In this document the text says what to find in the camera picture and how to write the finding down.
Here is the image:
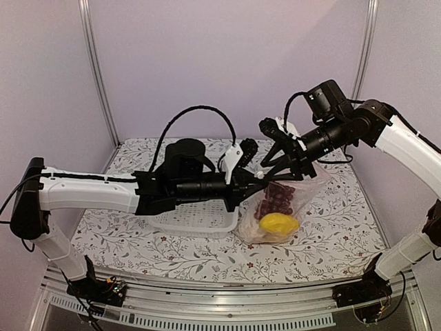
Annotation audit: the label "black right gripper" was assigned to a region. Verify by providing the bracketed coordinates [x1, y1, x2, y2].
[260, 114, 349, 181]

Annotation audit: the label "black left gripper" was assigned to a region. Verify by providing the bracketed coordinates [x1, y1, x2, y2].
[174, 171, 270, 213]

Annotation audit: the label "dark red toy grapes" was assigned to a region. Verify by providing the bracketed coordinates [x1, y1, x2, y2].
[254, 182, 296, 220]

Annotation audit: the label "clear zip top bag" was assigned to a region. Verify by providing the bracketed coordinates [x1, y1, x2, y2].
[234, 165, 331, 244]

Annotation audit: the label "white toy cabbage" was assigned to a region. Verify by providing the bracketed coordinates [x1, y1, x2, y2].
[236, 213, 289, 244]

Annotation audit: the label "yellow toy lemon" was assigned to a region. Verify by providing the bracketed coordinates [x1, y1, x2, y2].
[259, 212, 300, 236]

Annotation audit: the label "white plastic mesh basket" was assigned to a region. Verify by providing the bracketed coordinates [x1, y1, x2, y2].
[147, 200, 239, 239]

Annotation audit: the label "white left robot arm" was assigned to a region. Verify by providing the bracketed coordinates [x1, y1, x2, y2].
[8, 139, 269, 299]

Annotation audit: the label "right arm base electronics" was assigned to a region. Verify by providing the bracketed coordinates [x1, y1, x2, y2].
[332, 254, 407, 325]

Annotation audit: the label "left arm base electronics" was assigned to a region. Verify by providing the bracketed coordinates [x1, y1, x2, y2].
[67, 265, 127, 307]

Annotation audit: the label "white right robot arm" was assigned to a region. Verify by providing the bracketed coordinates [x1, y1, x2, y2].
[259, 79, 440, 301]

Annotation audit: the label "floral patterned table mat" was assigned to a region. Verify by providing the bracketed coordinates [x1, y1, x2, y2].
[72, 150, 386, 283]

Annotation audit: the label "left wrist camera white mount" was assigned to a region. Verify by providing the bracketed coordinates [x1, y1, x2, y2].
[217, 138, 258, 185]

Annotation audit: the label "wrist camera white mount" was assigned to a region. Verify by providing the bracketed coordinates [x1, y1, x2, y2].
[217, 138, 258, 185]
[258, 117, 296, 141]

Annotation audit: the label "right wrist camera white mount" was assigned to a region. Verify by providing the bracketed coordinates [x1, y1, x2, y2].
[258, 117, 296, 141]

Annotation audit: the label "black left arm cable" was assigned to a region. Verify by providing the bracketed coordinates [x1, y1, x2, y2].
[150, 105, 238, 173]

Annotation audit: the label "aluminium front rail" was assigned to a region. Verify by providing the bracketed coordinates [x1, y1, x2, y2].
[30, 267, 435, 330]

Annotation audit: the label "right aluminium frame post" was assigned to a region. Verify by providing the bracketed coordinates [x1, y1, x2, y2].
[351, 0, 379, 99]

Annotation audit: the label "aluminium frame post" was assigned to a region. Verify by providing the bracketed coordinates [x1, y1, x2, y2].
[351, 0, 379, 99]
[79, 0, 121, 148]

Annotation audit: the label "left aluminium frame post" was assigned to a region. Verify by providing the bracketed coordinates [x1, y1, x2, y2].
[79, 0, 121, 148]

